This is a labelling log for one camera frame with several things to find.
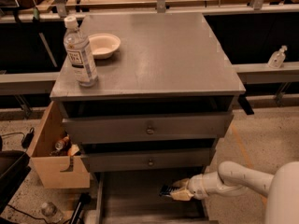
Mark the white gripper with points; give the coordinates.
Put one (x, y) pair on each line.
(197, 186)

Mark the dark blue rxbar wrapper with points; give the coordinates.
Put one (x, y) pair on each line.
(167, 190)

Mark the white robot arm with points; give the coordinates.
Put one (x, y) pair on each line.
(230, 179)

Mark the grey middle drawer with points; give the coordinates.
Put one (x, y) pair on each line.
(147, 160)

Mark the grey open bottom drawer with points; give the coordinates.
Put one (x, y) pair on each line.
(133, 197)

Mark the grey top drawer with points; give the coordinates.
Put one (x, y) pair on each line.
(120, 129)

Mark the grey three-drawer cabinet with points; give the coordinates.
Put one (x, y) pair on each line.
(168, 63)

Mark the wooden crate on floor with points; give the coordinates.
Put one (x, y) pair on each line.
(55, 172)

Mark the bottle inside wooden crate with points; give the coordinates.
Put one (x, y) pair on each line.
(62, 143)

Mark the plastic bottle on floor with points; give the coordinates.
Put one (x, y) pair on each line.
(51, 212)

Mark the clear soap dispenser bottle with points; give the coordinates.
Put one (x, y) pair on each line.
(277, 58)

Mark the white paper bowl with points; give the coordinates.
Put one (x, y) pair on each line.
(104, 45)

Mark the black bin at left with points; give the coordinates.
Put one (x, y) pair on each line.
(14, 167)

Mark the clear plastic water bottle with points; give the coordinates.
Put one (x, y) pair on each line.
(79, 53)

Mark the black power adapter with cable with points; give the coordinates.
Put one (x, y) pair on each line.
(26, 137)

